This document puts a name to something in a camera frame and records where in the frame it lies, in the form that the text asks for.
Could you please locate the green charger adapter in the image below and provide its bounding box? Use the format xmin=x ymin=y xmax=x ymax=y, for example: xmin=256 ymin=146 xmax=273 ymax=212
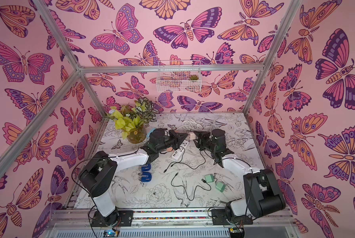
xmin=204 ymin=174 xmax=214 ymax=183
xmin=215 ymin=181 xmax=226 ymax=193

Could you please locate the small beige plug adapter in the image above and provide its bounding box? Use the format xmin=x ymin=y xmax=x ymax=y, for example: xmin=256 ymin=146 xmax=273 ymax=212
xmin=189 ymin=133 xmax=196 ymax=140

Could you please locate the white wire basket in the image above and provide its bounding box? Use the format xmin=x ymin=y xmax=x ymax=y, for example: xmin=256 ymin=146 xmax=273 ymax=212
xmin=155 ymin=60 xmax=202 ymax=93

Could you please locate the blue clip bottom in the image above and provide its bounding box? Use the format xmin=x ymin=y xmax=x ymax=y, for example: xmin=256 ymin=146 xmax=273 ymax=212
xmin=139 ymin=172 xmax=152 ymax=182

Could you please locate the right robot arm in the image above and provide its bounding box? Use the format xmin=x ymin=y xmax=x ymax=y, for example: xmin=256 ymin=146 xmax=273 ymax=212
xmin=193 ymin=129 xmax=286 ymax=223

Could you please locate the green charger adapter left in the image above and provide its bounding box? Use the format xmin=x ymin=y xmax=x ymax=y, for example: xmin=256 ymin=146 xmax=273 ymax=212
xmin=204 ymin=174 xmax=214 ymax=183

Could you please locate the black usb cable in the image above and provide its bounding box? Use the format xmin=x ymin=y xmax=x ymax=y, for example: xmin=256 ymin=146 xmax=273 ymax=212
xmin=170 ymin=172 xmax=212 ymax=202
xmin=163 ymin=148 xmax=208 ymax=174

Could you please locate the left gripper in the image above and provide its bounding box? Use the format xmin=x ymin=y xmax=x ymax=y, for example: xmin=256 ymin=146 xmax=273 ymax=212
xmin=156 ymin=131 xmax=188 ymax=155

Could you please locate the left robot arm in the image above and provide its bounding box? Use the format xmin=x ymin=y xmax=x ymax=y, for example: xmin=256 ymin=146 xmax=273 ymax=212
xmin=78 ymin=129 xmax=188 ymax=225

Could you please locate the potted green plant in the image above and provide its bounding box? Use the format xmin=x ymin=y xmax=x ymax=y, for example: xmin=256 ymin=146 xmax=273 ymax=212
xmin=106 ymin=97 xmax=157 ymax=144

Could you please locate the small succulent in basket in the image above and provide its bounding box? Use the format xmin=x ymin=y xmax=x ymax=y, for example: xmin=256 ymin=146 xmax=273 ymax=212
xmin=189 ymin=75 xmax=199 ymax=81

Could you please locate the white coiled cable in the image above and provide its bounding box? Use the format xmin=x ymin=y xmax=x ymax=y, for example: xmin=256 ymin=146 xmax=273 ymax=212
xmin=177 ymin=118 xmax=226 ymax=133

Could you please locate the white power strip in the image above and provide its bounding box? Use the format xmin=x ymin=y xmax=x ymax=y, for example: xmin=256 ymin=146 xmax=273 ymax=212
xmin=171 ymin=140 xmax=189 ymax=162

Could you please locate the green charger adapter right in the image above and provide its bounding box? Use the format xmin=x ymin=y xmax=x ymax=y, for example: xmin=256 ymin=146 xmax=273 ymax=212
xmin=215 ymin=181 xmax=226 ymax=193

